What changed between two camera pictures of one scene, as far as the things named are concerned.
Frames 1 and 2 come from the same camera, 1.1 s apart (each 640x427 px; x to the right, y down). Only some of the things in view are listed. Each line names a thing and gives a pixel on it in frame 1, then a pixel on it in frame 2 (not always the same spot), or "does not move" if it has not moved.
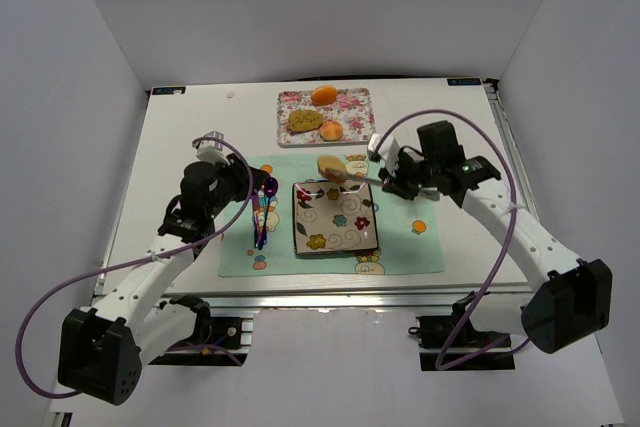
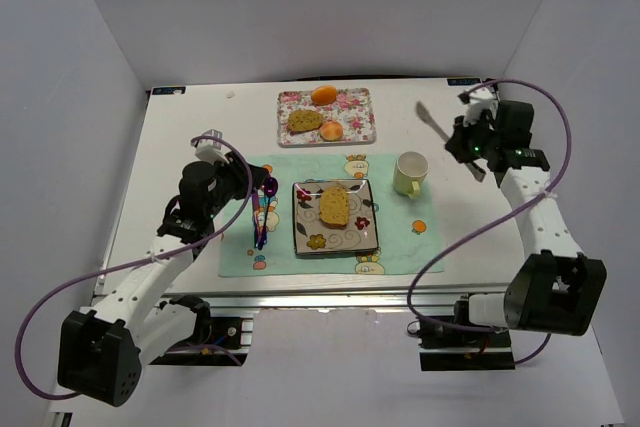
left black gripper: (250, 177) does not move
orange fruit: (325, 95) does not move
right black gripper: (397, 183) to (463, 142)
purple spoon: (270, 189) does not move
